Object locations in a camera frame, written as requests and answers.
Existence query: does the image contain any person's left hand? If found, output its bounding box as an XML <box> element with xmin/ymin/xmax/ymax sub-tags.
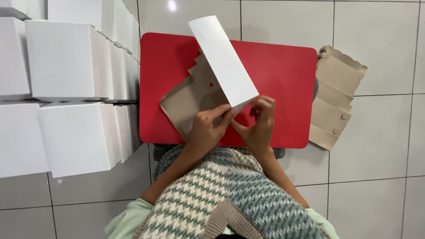
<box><xmin>186</xmin><ymin>104</ymin><xmax>235</xmax><ymax>156</ymax></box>

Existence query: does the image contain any person's right hand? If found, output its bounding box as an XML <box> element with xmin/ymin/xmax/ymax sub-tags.
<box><xmin>230</xmin><ymin>96</ymin><xmax>277</xmax><ymax>157</ymax></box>

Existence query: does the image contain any white and brown cardboard box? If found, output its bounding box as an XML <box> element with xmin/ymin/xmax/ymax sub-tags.
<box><xmin>159</xmin><ymin>15</ymin><xmax>260</xmax><ymax>143</ymax></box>

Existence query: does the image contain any red low table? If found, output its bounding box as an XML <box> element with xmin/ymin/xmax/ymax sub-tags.
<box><xmin>139</xmin><ymin>32</ymin><xmax>319</xmax><ymax>160</ymax></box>

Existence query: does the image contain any green and cream knitted vest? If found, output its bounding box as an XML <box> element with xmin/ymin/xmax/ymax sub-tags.
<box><xmin>132</xmin><ymin>145</ymin><xmax>330</xmax><ymax>239</ymax></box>

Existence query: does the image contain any stack of flat brown cardboard blanks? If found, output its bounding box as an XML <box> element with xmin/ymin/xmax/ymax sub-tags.
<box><xmin>308</xmin><ymin>45</ymin><xmax>368</xmax><ymax>151</ymax></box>

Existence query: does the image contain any light green shirt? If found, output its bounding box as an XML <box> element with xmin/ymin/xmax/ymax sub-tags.
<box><xmin>104</xmin><ymin>198</ymin><xmax>341</xmax><ymax>239</ymax></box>

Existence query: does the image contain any pile of white folded boxes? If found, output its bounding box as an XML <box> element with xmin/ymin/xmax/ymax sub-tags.
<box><xmin>0</xmin><ymin>0</ymin><xmax>144</xmax><ymax>179</ymax></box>

